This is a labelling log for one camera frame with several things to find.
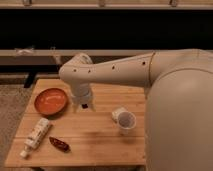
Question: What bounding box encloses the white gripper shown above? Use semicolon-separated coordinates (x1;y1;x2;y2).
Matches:
70;84;95;113

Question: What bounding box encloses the dark red pepper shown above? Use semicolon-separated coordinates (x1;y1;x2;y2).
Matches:
49;137;70;152

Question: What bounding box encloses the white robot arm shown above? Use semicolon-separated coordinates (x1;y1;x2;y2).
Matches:
59;49;213;171

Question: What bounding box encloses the orange ceramic bowl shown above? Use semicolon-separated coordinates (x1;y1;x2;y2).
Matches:
34;88;68;116

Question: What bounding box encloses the wooden table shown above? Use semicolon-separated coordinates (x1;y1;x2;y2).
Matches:
5;84;146;167

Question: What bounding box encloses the white squeeze tube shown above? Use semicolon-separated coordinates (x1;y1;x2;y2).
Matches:
20;118;51;158

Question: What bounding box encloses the black table leg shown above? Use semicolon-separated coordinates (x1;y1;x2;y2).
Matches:
24;71;37;88

